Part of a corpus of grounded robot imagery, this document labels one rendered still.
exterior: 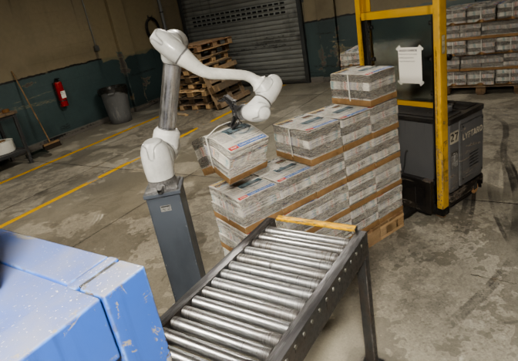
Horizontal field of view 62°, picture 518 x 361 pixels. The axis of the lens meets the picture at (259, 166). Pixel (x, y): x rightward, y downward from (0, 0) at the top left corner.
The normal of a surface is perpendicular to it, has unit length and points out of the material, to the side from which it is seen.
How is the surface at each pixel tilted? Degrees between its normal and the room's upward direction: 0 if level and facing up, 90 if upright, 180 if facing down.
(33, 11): 90
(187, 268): 90
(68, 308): 0
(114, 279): 0
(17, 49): 90
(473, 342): 0
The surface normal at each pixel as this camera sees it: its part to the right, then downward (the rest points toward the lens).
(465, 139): 0.58, 0.19
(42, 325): -0.17, -0.92
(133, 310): 0.84, 0.06
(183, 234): 0.08, 0.34
